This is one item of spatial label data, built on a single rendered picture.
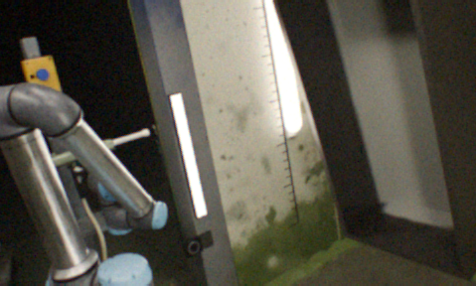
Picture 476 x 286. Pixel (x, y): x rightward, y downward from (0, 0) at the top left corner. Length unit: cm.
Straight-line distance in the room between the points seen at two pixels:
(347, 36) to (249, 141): 74
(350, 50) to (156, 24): 88
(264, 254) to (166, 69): 119
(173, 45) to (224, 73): 31
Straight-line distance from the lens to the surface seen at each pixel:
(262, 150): 243
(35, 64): 206
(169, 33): 212
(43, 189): 135
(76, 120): 124
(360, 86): 216
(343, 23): 208
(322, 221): 286
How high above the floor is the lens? 153
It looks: 15 degrees down
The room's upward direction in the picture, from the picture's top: 11 degrees counter-clockwise
